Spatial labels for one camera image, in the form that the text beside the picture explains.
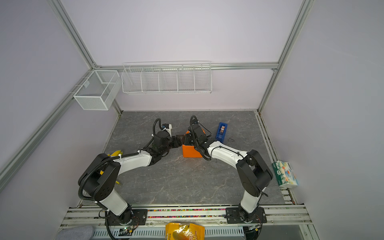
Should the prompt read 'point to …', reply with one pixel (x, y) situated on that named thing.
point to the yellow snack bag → (174, 231)
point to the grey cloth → (80, 232)
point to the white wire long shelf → (167, 77)
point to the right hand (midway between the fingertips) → (185, 137)
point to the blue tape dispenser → (221, 132)
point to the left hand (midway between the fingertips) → (181, 138)
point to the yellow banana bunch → (115, 153)
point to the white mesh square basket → (98, 91)
